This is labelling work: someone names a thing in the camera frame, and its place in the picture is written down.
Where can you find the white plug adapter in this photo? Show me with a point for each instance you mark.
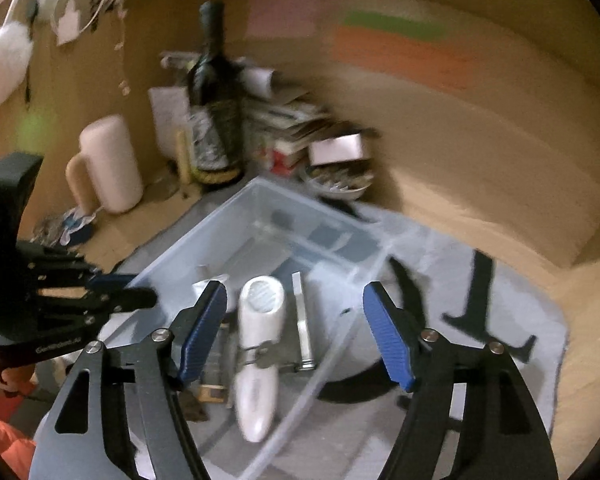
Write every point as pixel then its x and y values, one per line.
pixel 210 284

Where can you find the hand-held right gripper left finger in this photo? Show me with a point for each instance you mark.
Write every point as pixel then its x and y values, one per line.
pixel 205 330

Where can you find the bowl of stones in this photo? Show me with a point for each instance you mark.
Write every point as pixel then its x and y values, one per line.
pixel 337 182

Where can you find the grey felt mat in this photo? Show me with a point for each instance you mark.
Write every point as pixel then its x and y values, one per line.
pixel 505 285

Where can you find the metal bar tool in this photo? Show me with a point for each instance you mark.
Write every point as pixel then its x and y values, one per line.
pixel 302 320

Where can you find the stack of papers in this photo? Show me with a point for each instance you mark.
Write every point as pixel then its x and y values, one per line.
pixel 285 120

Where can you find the person's left hand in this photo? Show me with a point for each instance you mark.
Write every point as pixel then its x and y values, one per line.
pixel 2 377

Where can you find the clear plastic box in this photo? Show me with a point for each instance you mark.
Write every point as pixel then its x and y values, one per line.
pixel 180 260

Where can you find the beige cylindrical jug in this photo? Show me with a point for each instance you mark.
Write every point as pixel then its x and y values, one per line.
pixel 110 160

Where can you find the orange paper note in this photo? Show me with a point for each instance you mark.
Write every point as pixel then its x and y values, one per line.
pixel 405 60

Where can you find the white handwritten note sheet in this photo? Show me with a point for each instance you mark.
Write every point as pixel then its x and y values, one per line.
pixel 167 115

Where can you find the white folded paper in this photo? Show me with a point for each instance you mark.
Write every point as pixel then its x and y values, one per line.
pixel 257 79

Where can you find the white fluffy toy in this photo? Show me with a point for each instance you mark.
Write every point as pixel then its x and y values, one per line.
pixel 2 65

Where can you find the pale pink card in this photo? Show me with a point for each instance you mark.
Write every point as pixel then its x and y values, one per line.
pixel 337 150

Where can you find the blue cartoon sticker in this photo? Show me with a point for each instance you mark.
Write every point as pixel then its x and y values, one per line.
pixel 77 227

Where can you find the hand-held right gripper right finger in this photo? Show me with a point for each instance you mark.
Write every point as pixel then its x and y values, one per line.
pixel 387 330

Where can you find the white paper tag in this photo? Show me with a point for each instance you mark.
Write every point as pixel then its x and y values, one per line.
pixel 72 22

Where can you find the beige tube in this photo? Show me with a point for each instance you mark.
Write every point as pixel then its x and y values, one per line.
pixel 184 160

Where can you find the green paper note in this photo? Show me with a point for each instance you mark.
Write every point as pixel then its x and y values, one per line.
pixel 392 24

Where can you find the red box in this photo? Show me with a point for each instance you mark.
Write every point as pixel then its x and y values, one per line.
pixel 287 157

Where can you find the white fabric shaver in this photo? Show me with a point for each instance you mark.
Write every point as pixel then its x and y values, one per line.
pixel 257 320

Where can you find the small brown metal object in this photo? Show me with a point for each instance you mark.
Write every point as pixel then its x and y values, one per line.
pixel 212 392

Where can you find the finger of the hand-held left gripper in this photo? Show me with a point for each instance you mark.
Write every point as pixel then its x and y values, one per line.
pixel 135 299
pixel 110 281

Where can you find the dark wine bottle elephant label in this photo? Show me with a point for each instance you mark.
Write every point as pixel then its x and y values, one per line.
pixel 215 110

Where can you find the person's orange clothing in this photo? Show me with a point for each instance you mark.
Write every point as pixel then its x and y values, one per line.
pixel 5 442

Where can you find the pink paper note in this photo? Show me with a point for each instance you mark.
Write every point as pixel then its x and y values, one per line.
pixel 282 15

